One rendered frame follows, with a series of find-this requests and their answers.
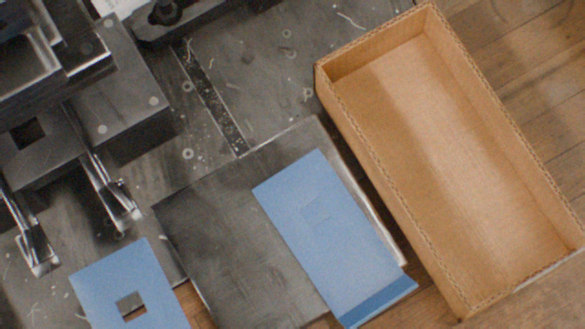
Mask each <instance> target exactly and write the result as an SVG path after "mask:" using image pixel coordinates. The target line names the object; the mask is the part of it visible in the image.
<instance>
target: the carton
mask: <svg viewBox="0 0 585 329"><path fill-rule="evenodd" d="M313 74H314V93H315V95H316V96H317V98H318V99H319V101H320V102H321V103H322V104H323V105H324V107H325V109H326V110H327V112H328V113H329V116H330V118H331V119H332V121H333V122H334V124H335V126H336V128H337V129H338V131H339V132H340V133H341V135H342V136H343V138H344V141H345V142H346V143H347V144H348V146H349V148H350V149H351V151H352V152H353V154H354V156H355V157H356V159H357V161H358V162H359V163H360V166H361V167H362V169H363V171H364V172H365V174H366V175H367V178H368V179H369V181H370V182H371V184H373V186H374V187H375V188H376V190H377V192H378V194H379V196H380V197H381V199H382V201H383V202H384V204H385V205H386V207H387V209H388V211H389V212H390V214H391V216H392V217H393V219H394V220H395V222H396V224H397V225H399V227H400V229H401V231H402V232H403V234H404V235H405V237H406V239H407V240H408V243H409V244H410V246H411V247H412V249H413V250H414V252H415V254H416V255H417V257H418V258H419V260H420V262H421V264H423V265H424V268H425V270H426V271H427V272H428V273H429V275H430V276H431V279H432V280H433V282H434V283H435V285H436V287H437V288H438V290H439V291H440V294H441V296H442V298H443V299H444V301H445V302H446V303H447V305H449V306H450V308H451V310H452V312H453V313H454V315H455V317H456V319H457V321H458V322H459V324H462V323H464V322H465V321H467V320H469V319H470V317H472V316H475V315H476V314H478V313H479V312H481V311H483V310H484V309H486V308H488V307H489V306H491V305H493V304H494V303H496V302H498V301H501V300H503V299H504V298H505V297H507V296H509V295H510V294H513V293H515V291H517V290H519V289H520V288H522V287H524V286H526V285H528V284H529V283H530V282H532V281H534V280H536V279H538V278H539V277H541V276H543V275H544V274H546V273H548V272H549V271H553V270H554V269H556V268H557V267H558V265H560V264H562V263H563V262H565V261H567V260H569V259H571V258H572V257H574V256H577V255H578V254H580V253H581V252H582V251H584V250H585V248H584V247H585V227H584V226H583V224H582V223H581V221H580V219H579V218H578V215H577V214H576V212H574V211H573V209H572V208H571V206H570V205H569V203H568V201H567V200H566V198H565V197H564V196H563V195H562V194H561V192H560V190H559V188H558V186H557V185H556V183H555V182H554V180H553V179H552V177H551V176H550V175H549V174H548V172H547V171H546V169H545V168H544V166H543V165H542V163H541V162H540V160H539V159H538V157H537V155H536V154H535V152H534V151H533V149H532V148H531V146H530V145H529V143H528V142H527V139H526V137H524V136H523V134H522V133H521V132H520V131H519V129H518V128H517V126H516V124H515V123H514V121H513V120H512V119H511V117H510V116H509V113H508V112H507V110H506V109H505V107H504V105H503V104H502V102H501V101H500V100H498V99H497V97H496V96H495V94H494V92H493V91H492V88H491V87H490V85H489V84H488V82H487V81H486V79H485V78H484V76H483V74H482V73H481V71H480V70H479V69H478V68H477V66H476V65H475V62H474V61H473V60H472V59H471V57H470V56H469V54H468V53H467V51H466V50H465V48H464V47H463V45H462V44H461V42H460V41H459V39H458V38H457V36H456V35H455V33H454V32H453V30H452V28H451V27H450V25H449V24H447V22H446V21H445V19H444V18H443V16H442V15H441V12H440V10H439V9H438V7H437V6H436V5H435V4H434V2H433V1H432V0H427V1H425V2H423V3H420V4H418V5H416V6H414V7H412V8H411V9H410V10H408V11H406V12H404V14H403V15H401V16H397V17H395V18H394V19H392V20H390V21H388V22H387V23H386V24H384V25H382V26H380V27H378V28H376V29H374V30H371V31H370V32H368V33H366V34H365V35H363V36H362V37H360V38H359V39H357V40H356V41H354V42H352V43H350V44H348V45H347V46H344V47H342V48H340V49H338V50H337V51H335V52H333V53H332V54H330V55H328V56H326V57H324V58H322V59H319V60H317V61H316V62H315V63H314V64H313Z"/></svg>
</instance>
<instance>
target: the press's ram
mask: <svg viewBox="0 0 585 329"><path fill-rule="evenodd" d="M32 2H33V3H34V5H36V6H37V7H38V8H39V11H40V14H41V21H40V23H39V25H38V27H37V28H36V29H35V30H34V31H32V32H30V33H27V34H18V35H15V36H13V37H10V39H8V40H7V41H6V42H4V43H2V44H0V135H1V134H3V133H6V132H7V131H9V130H11V129H13V128H15V127H17V126H18V125H20V124H22V123H24V122H27V121H28V120H30V119H32V118H34V117H36V116H37V115H38V114H39V113H41V112H43V111H46V110H47V109H49V108H51V107H53V106H55V105H56V104H58V103H60V102H62V101H64V100H65V99H68V98H70V97H72V96H74V95H76V94H77V93H79V92H81V91H83V90H85V88H87V87H89V86H90V85H92V84H95V83H96V82H98V81H100V80H103V79H105V78H106V77H108V76H110V75H111V74H113V73H114V72H116V71H119V70H120V69H119V67H117V65H116V61H115V59H114V57H113V55H112V53H111V51H110V50H109V48H108V46H107V44H106V43H105V41H104V39H103V37H102V35H101V32H100V31H99V29H98V28H97V26H96V25H95V23H94V21H92V20H91V18H90V15H89V14H88V11H87V9H86V8H85V6H84V4H83V3H82V2H81V0H32Z"/></svg>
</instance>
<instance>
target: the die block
mask: <svg viewBox="0 0 585 329"><path fill-rule="evenodd" d="M36 121H37V117H34V118H32V119H30V120H28V121H27V122H24V123H22V124H20V125H18V126H17V127H15V128H13V129H11V130H9V132H10V133H11V134H12V136H13V138H14V141H15V143H16V145H18V147H19V149H20V151H21V150H22V149H21V148H20V146H19V144H18V143H17V142H16V138H15V137H14V135H13V134H14V133H16V132H18V131H20V130H22V129H24V128H26V127H27V126H28V125H30V124H32V123H34V122H36ZM180 133H181V132H180V131H179V128H178V125H177V123H176V119H175V116H174V114H173V111H172V109H170V110H167V111H165V112H163V113H161V115H159V116H157V117H156V118H154V119H152V120H151V121H149V122H147V123H145V124H142V125H140V126H139V127H137V128H135V129H133V130H132V131H130V132H128V133H126V134H125V135H123V136H121V137H119V138H116V139H115V141H113V142H111V143H108V144H107V145H105V146H103V147H102V148H100V149H99V150H97V151H96V152H97V154H98V155H100V154H103V153H105V152H106V151H107V152H108V153H109V155H110V157H111V158H112V160H113V161H114V163H115V164H116V167H117V168H119V169H121V168H122V167H124V166H125V165H127V164H129V163H130V162H131V161H133V160H135V159H137V158H138V157H140V156H142V155H145V154H147V153H149V152H151V151H153V149H155V148H157V147H159V146H161V145H162V144H164V143H167V142H169V141H171V139H173V138H175V137H177V135H179V134H180ZM81 165H82V163H81V162H80V160H78V161H76V162H74V163H73V164H70V165H69V166H67V167H65V168H64V169H62V170H60V171H58V172H56V173H55V174H54V175H51V176H49V177H48V178H46V179H44V180H41V181H39V182H38V183H36V184H34V185H32V186H31V187H29V188H27V189H25V191H23V192H24V194H25V196H26V198H27V200H28V202H29V204H30V206H31V207H32V209H33V211H34V212H35V214H38V213H40V212H41V211H44V210H46V209H48V208H49V204H48V202H47V200H46V199H45V197H44V195H42V194H41V192H40V189H39V188H40V187H42V186H45V185H47V184H49V183H50V182H52V181H54V180H56V179H58V178H59V177H61V176H63V175H65V174H66V173H69V172H71V171H73V170H75V169H76V168H78V167H80V166H81ZM16 226H18V223H16V220H15V219H14V217H13V214H12V212H11V210H10V208H9V206H8V204H7V203H6V202H3V203H1V204H0V235H2V234H3V233H5V232H7V231H8V230H10V229H11V228H14V227H16Z"/></svg>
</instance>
